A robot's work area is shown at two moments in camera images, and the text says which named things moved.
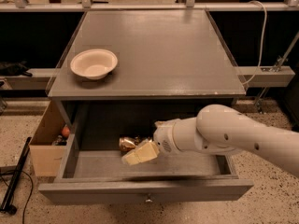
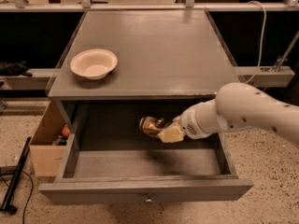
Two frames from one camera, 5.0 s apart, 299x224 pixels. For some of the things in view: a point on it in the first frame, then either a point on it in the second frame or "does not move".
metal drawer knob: [149, 199] does not move
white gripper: [163, 137] → [189, 124]
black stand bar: [6, 203] does not move
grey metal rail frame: [279, 75] does not move
